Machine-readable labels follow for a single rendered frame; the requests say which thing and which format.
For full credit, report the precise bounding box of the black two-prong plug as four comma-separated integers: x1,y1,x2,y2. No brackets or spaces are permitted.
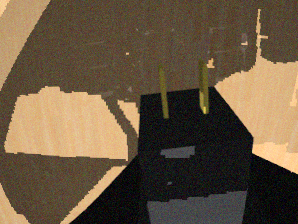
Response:
137,59,254,224

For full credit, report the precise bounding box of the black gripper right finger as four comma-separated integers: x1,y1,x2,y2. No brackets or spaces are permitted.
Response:
242,153,298,224

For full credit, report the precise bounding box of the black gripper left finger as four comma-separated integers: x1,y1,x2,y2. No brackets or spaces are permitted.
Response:
69,155,152,224

